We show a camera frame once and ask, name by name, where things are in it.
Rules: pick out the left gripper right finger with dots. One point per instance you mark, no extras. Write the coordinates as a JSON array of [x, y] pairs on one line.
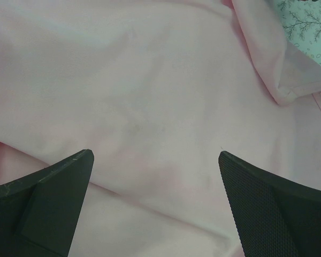
[[274, 216]]

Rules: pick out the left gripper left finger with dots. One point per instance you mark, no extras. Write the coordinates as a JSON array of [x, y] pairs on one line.
[[39, 212]]

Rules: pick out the pink t-shirt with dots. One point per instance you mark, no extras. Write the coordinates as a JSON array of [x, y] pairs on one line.
[[156, 89]]

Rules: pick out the floral patterned table mat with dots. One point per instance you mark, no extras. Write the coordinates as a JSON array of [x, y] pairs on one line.
[[301, 21]]

